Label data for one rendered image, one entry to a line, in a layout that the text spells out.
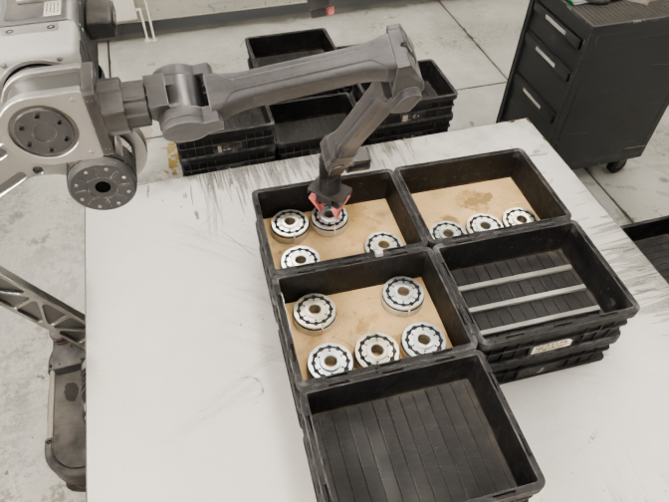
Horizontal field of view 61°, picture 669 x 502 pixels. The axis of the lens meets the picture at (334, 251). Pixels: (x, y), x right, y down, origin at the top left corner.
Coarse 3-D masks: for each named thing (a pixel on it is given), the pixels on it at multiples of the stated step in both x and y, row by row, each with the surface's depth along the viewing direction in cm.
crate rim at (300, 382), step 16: (384, 256) 138; (400, 256) 138; (432, 256) 138; (288, 272) 134; (304, 272) 135; (320, 272) 135; (448, 288) 132; (464, 320) 126; (288, 336) 122; (288, 352) 121; (432, 352) 120; (448, 352) 120; (368, 368) 118; (384, 368) 118; (304, 384) 115
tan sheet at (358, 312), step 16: (368, 288) 144; (288, 304) 140; (336, 304) 140; (352, 304) 140; (368, 304) 140; (432, 304) 141; (336, 320) 137; (352, 320) 137; (368, 320) 137; (384, 320) 137; (400, 320) 137; (416, 320) 138; (432, 320) 138; (304, 336) 134; (320, 336) 134; (336, 336) 134; (352, 336) 134; (400, 336) 134; (304, 352) 131; (352, 352) 131; (400, 352) 132; (304, 368) 128
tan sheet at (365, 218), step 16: (352, 208) 162; (368, 208) 162; (384, 208) 163; (352, 224) 158; (368, 224) 158; (384, 224) 158; (272, 240) 154; (304, 240) 154; (320, 240) 154; (336, 240) 154; (352, 240) 154; (320, 256) 150; (336, 256) 150
